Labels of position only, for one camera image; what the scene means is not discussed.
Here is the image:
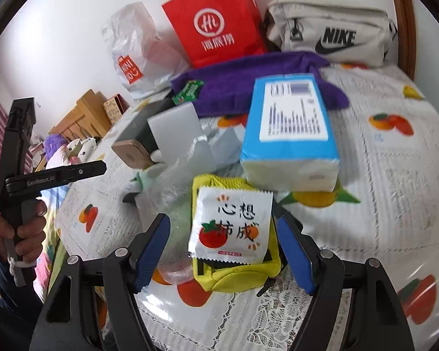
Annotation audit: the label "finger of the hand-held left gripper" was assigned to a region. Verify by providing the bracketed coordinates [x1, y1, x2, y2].
[54, 160, 107, 185]

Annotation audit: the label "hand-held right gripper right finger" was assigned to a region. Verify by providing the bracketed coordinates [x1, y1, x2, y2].
[272, 202, 416, 351]

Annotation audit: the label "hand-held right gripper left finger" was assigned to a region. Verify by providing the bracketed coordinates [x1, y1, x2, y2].
[31, 213, 171, 351]

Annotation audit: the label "yellow pouch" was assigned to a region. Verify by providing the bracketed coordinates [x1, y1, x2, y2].
[191, 173, 282, 294]

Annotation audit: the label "dark green book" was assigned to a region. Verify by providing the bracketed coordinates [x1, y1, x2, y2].
[112, 97, 176, 167]

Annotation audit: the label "white tomato-print packet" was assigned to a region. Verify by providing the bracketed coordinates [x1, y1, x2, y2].
[188, 186, 273, 266]

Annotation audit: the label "blue tissue pack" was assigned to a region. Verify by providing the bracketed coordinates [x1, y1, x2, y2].
[239, 74, 342, 192]

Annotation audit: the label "person's left forearm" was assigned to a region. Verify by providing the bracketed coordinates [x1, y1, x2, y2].
[0, 249, 50, 351]

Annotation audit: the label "person's left hand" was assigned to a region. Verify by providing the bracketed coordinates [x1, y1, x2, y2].
[0, 199, 48, 264]

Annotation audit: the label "white toy figures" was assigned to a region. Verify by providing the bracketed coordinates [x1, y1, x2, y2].
[64, 137, 97, 162]

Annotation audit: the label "purple plush toy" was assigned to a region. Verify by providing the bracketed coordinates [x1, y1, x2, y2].
[44, 135, 68, 162]

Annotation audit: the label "clear plastic bag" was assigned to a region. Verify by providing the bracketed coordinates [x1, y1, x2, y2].
[133, 124, 244, 286]

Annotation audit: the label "floral pink cloth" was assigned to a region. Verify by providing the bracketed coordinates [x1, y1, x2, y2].
[35, 186, 64, 300]

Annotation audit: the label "wooden chair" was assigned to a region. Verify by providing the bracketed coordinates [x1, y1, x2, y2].
[49, 88, 113, 142]

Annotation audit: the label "white glove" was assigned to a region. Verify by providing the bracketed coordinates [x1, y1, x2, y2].
[132, 152, 169, 191]

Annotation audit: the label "brown patterned booklet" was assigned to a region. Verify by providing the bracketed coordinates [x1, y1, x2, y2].
[103, 95, 130, 123]

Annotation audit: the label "fruit-print tablecloth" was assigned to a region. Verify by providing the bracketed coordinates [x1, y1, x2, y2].
[53, 60, 439, 351]

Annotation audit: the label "green pocket tissue pack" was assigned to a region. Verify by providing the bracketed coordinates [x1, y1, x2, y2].
[172, 80, 205, 105]

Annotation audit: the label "white plastic shopping bag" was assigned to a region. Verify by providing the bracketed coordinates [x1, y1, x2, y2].
[102, 2, 191, 99]

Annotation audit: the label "purple towel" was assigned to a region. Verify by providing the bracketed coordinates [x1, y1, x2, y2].
[170, 51, 350, 118]

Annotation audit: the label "red paper bag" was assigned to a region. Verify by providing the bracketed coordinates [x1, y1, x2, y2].
[161, 0, 269, 69]

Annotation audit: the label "beige waist bag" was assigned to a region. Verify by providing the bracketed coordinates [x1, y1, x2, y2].
[261, 0, 399, 68]

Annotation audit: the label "brown wooden frame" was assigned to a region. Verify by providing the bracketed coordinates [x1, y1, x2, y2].
[386, 0, 418, 81]

